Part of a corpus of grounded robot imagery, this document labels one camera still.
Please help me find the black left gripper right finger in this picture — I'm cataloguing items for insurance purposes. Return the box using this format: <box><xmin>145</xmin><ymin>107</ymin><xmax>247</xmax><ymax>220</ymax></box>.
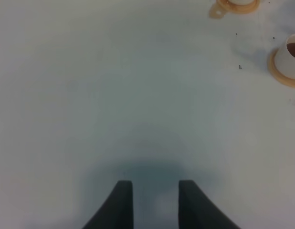
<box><xmin>178</xmin><ymin>180</ymin><xmax>239</xmax><ymax>229</ymax></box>

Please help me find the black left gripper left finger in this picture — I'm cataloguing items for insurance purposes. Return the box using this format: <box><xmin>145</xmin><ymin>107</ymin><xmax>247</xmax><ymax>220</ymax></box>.
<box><xmin>83</xmin><ymin>180</ymin><xmax>133</xmax><ymax>229</ymax></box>

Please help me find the near orange coaster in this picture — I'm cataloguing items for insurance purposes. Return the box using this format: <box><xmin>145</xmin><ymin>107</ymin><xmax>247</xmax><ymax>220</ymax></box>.
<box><xmin>267</xmin><ymin>48</ymin><xmax>295</xmax><ymax>88</ymax></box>

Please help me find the orange coaster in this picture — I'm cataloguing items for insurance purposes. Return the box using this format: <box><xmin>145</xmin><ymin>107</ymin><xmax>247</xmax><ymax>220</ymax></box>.
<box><xmin>267</xmin><ymin>48</ymin><xmax>295</xmax><ymax>88</ymax></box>
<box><xmin>208</xmin><ymin>0</ymin><xmax>260</xmax><ymax>19</ymax></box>

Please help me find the near white teacup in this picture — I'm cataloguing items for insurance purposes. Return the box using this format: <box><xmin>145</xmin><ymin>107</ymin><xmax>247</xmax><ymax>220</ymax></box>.
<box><xmin>274</xmin><ymin>34</ymin><xmax>295</xmax><ymax>80</ymax></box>

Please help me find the white teacup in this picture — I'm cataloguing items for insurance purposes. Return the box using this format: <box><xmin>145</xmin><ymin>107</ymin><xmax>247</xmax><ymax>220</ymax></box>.
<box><xmin>274</xmin><ymin>34</ymin><xmax>295</xmax><ymax>80</ymax></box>
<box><xmin>228</xmin><ymin>0</ymin><xmax>254</xmax><ymax>6</ymax></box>

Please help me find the far orange coaster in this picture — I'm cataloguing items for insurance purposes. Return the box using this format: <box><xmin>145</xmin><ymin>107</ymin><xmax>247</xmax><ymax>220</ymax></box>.
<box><xmin>208</xmin><ymin>0</ymin><xmax>260</xmax><ymax>19</ymax></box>

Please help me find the far white teacup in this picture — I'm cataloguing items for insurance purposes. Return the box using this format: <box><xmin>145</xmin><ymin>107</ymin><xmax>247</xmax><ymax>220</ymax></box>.
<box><xmin>228</xmin><ymin>0</ymin><xmax>254</xmax><ymax>6</ymax></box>

